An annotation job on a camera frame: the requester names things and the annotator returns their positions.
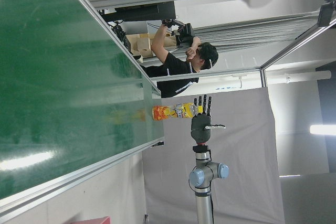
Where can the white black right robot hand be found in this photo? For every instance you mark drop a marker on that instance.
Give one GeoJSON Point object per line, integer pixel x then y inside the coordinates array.
{"type": "Point", "coordinates": [200, 129]}

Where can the yellow orange drink bottle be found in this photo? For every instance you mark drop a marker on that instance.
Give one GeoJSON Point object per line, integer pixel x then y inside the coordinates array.
{"type": "Point", "coordinates": [173, 112]}

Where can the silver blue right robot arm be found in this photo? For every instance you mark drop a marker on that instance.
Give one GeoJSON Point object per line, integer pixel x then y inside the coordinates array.
{"type": "Point", "coordinates": [204, 203]}

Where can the pink plastic basket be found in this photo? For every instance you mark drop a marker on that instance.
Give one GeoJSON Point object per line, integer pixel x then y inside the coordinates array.
{"type": "Point", "coordinates": [97, 221]}

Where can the grey pleated room curtain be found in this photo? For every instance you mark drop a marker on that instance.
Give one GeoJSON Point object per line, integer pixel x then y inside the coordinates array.
{"type": "Point", "coordinates": [249, 32]}

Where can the narrow grey backdrop cloth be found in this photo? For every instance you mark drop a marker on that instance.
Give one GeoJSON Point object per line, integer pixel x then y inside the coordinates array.
{"type": "Point", "coordinates": [249, 155]}

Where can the person in black shirt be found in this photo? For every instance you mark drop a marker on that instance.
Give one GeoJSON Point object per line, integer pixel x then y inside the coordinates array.
{"type": "Point", "coordinates": [178, 72]}

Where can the black robot gripper device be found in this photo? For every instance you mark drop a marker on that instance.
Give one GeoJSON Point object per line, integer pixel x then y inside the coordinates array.
{"type": "Point", "coordinates": [185, 32]}

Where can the beige cardboard box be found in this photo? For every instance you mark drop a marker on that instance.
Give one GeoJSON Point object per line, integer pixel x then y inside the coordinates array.
{"type": "Point", "coordinates": [143, 47]}

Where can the white light tube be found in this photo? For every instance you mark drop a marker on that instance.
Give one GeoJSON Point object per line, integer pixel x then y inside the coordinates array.
{"type": "Point", "coordinates": [323, 129]}

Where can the green conveyor belt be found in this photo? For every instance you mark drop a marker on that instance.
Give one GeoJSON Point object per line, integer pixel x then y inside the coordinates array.
{"type": "Point", "coordinates": [65, 77]}

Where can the black frame-mounted camera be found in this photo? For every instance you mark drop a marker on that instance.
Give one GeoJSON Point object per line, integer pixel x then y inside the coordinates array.
{"type": "Point", "coordinates": [325, 14]}

